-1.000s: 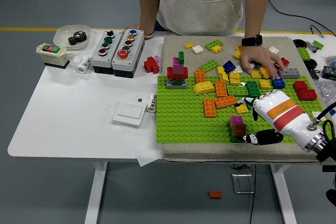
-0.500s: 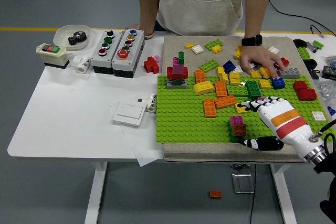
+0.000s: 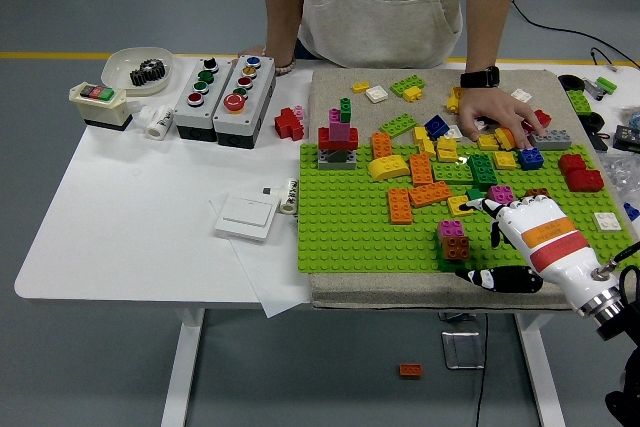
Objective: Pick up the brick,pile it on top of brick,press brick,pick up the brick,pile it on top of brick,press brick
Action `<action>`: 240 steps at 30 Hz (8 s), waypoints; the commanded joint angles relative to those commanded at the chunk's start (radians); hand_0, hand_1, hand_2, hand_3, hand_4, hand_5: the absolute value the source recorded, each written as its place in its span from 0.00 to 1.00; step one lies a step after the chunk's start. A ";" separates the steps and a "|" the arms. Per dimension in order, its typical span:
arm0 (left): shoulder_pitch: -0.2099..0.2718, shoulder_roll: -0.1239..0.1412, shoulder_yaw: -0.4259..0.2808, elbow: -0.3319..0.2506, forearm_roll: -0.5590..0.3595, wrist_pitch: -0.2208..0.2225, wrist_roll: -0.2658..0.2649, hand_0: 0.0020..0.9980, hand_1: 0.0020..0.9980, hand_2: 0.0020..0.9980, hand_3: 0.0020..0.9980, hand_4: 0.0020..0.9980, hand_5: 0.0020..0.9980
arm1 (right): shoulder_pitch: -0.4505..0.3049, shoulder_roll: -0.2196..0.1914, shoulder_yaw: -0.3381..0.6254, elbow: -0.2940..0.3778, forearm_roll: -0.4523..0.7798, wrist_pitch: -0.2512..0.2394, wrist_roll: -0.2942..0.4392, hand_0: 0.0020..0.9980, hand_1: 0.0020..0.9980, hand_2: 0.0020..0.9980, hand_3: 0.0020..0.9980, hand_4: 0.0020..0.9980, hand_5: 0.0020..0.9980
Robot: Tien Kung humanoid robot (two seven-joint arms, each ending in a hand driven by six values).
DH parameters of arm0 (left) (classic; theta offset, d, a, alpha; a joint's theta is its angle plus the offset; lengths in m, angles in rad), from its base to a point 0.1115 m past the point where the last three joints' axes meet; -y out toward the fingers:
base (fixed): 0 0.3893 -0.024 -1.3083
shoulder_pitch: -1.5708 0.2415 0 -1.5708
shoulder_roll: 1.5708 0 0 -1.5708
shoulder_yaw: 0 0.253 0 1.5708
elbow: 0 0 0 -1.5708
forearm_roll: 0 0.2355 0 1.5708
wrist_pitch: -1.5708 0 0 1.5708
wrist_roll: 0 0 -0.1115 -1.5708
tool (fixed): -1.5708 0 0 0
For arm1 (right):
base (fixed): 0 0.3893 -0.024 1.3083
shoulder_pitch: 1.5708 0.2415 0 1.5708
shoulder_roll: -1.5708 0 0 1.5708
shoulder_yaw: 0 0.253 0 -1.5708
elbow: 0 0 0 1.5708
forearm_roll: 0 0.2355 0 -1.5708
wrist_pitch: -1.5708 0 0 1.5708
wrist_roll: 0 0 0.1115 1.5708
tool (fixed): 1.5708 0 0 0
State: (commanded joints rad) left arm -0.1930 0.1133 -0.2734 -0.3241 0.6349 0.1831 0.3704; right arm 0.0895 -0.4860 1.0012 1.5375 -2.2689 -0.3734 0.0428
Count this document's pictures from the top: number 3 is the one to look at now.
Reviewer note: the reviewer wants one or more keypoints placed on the person's left hand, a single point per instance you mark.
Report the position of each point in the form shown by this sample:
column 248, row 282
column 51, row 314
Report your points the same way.
column 492, row 108

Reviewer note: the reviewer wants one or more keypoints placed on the person's right hand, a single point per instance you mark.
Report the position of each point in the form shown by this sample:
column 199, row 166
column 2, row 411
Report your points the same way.
column 255, row 51

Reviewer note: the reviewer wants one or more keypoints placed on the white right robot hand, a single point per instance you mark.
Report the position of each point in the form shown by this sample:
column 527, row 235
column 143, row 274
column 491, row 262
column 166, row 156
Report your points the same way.
column 545, row 242

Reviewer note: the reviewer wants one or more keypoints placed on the dark green long brick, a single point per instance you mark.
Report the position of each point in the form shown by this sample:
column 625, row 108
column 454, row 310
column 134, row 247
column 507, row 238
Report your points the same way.
column 482, row 169

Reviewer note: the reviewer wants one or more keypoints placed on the blue square brick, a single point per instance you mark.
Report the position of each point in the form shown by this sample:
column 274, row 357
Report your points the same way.
column 531, row 159

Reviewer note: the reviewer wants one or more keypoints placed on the grey long brick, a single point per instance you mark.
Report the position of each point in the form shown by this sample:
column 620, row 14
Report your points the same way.
column 552, row 139

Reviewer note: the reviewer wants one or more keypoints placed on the brown square brick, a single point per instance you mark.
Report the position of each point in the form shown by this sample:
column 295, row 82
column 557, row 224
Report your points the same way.
column 456, row 248
column 537, row 193

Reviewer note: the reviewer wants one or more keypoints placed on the green studded baseplate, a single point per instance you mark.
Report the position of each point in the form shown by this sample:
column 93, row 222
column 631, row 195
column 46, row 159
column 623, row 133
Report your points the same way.
column 350, row 227

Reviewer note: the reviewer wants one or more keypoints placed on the person's left forearm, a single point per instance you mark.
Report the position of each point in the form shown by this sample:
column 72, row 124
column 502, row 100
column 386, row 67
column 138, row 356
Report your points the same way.
column 490, row 17

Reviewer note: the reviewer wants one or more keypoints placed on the white tile brick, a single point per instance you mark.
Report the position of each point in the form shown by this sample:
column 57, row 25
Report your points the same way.
column 454, row 131
column 481, row 123
column 521, row 95
column 376, row 94

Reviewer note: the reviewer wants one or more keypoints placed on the orange small brick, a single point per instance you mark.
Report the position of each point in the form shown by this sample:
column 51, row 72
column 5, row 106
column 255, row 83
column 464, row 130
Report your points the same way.
column 504, row 138

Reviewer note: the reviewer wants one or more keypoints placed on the yellow flat brick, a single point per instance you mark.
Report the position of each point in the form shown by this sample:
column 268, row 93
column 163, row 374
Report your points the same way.
column 488, row 142

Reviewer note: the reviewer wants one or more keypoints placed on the yellow square brick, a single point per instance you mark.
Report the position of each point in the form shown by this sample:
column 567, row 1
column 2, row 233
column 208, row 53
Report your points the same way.
column 457, row 92
column 455, row 208
column 505, row 160
column 452, row 105

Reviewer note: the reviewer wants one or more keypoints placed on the red rounded brick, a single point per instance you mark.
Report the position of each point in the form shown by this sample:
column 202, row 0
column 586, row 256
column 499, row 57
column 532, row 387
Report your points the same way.
column 543, row 118

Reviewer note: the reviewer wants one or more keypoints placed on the blue brick with circle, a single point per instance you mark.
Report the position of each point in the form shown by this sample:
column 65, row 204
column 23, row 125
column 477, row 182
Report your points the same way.
column 437, row 127

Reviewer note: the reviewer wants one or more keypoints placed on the white square brick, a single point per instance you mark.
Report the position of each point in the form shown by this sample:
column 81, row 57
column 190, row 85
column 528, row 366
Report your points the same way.
column 607, row 222

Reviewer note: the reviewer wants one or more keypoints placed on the red long brick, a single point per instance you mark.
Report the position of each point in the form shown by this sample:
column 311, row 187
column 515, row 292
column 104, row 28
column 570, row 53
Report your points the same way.
column 585, row 181

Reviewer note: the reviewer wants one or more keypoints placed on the narrow yellow brick stack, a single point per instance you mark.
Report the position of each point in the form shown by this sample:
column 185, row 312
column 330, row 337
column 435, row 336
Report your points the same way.
column 424, row 142

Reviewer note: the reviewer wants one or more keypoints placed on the lime long brick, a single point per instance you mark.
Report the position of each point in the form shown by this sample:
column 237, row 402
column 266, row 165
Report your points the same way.
column 406, row 83
column 452, row 173
column 398, row 125

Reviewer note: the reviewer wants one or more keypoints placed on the red brick cluster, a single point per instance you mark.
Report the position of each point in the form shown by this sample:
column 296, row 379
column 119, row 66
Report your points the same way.
column 286, row 123

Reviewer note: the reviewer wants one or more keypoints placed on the small yellow brick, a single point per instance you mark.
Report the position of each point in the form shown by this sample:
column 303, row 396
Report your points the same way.
column 361, row 87
column 412, row 94

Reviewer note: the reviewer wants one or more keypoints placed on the red square brick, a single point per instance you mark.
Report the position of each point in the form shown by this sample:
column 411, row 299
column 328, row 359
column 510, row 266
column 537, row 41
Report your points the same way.
column 572, row 163

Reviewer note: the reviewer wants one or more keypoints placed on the small dark green brick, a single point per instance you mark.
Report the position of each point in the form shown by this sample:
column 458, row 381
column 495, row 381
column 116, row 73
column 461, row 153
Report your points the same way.
column 475, row 193

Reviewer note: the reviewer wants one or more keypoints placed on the orange long brick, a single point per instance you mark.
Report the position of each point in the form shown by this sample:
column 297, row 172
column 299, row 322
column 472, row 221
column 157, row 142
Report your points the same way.
column 430, row 194
column 382, row 145
column 421, row 169
column 400, row 206

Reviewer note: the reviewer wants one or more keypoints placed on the small pink tower brick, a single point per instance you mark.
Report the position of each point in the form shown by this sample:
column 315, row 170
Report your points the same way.
column 334, row 115

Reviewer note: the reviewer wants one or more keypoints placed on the narrow green tower brick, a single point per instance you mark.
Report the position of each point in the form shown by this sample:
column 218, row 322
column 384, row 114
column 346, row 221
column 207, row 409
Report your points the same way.
column 345, row 109

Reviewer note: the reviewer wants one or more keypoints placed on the red tower brick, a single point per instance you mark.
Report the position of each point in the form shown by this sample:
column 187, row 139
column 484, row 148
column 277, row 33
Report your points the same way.
column 325, row 138

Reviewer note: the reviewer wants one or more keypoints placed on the small lime brick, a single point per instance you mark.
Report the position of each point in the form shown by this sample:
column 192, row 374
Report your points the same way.
column 606, row 83

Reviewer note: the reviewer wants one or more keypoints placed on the yellow curved brick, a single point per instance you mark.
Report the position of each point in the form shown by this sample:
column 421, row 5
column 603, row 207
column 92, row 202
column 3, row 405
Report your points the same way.
column 388, row 167

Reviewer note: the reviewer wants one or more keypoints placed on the grey tower base brick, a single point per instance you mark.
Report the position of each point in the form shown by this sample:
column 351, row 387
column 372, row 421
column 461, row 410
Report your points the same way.
column 337, row 162

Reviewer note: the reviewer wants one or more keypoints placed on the black wrist watch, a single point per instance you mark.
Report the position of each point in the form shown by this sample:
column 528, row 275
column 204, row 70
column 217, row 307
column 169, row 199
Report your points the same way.
column 480, row 78

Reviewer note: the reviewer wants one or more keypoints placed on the grey emergency stop control box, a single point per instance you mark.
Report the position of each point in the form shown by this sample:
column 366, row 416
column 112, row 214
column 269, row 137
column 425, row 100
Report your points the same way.
column 261, row 92

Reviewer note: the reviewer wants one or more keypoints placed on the grey four-button control box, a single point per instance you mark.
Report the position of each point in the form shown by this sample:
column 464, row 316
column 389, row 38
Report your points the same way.
column 216, row 92

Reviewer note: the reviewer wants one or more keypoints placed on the lime studded plate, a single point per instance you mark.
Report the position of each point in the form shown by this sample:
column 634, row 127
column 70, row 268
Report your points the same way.
column 579, row 102

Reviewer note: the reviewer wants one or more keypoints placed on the grey clear part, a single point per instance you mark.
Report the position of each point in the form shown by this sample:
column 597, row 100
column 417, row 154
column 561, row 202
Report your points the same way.
column 592, row 88

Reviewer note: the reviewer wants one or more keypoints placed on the black tape roll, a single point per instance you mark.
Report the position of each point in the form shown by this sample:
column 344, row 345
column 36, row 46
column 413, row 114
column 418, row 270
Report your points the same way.
column 595, row 120

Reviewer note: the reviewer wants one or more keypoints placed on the clear plastic bag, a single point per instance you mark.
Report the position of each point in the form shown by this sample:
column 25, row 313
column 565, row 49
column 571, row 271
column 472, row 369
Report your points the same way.
column 625, row 169

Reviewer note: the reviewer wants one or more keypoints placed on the black gear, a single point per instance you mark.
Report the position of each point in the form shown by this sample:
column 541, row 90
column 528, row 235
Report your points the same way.
column 147, row 72

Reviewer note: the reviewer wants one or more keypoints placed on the small black part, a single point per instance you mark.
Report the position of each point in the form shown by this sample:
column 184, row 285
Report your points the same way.
column 598, row 141

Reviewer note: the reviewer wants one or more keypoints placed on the white pipe fitting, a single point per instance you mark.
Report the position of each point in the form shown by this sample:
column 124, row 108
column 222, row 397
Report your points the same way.
column 159, row 123

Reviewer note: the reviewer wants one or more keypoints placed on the person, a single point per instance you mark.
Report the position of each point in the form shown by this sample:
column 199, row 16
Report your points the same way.
column 375, row 22

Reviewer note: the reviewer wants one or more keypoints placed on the white table leg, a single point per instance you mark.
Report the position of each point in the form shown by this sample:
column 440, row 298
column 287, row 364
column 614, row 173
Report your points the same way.
column 182, row 372
column 540, row 372

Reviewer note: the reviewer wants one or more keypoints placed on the black electronic device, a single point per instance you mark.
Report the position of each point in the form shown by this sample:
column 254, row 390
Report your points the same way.
column 627, row 138

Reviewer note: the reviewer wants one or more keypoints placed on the metal floor plate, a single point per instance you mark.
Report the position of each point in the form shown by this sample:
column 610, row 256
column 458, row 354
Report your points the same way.
column 462, row 349

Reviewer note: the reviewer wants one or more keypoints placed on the white bowl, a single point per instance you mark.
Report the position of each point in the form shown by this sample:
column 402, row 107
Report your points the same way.
column 117, row 67

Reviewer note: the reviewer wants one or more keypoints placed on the clear bag of blue parts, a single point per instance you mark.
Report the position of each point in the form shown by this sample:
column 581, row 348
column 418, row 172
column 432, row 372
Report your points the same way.
column 631, row 116

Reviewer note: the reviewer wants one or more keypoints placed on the white labelled tube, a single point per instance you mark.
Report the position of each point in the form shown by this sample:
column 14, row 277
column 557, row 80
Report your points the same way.
column 289, row 197

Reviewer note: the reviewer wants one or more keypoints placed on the white paper sheet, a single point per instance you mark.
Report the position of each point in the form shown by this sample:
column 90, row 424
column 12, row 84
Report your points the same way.
column 272, row 292

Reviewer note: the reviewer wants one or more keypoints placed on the grey under-table bracket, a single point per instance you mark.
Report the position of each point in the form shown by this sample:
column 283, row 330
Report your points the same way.
column 457, row 317

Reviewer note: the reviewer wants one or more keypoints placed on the cream red-green switch box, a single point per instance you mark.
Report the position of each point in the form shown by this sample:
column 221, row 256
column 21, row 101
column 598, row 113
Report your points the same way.
column 100, row 109

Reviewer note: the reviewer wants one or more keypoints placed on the white wall switch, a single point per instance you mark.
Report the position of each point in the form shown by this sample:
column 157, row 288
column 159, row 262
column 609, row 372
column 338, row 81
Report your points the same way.
column 245, row 219

